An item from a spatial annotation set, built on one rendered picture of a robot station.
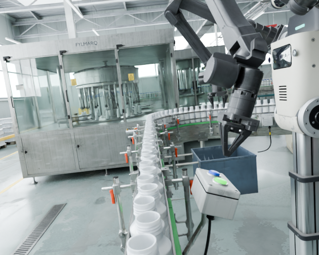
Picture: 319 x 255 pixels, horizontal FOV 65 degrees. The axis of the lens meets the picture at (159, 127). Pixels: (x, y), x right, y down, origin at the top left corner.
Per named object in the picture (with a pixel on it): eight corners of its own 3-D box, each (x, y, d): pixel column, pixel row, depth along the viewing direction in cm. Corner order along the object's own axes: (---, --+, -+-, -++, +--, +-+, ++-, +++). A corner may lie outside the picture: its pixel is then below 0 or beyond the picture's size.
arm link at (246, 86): (270, 69, 55) (257, 71, 60) (241, 60, 53) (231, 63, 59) (261, 99, 55) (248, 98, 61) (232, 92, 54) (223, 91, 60)
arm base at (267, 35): (272, 49, 117) (284, 25, 116) (257, 41, 116) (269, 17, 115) (264, 52, 126) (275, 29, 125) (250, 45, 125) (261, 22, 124)
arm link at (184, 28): (170, 8, 117) (175, -1, 124) (161, 15, 121) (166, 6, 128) (219, 74, 137) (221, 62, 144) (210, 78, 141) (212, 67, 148)
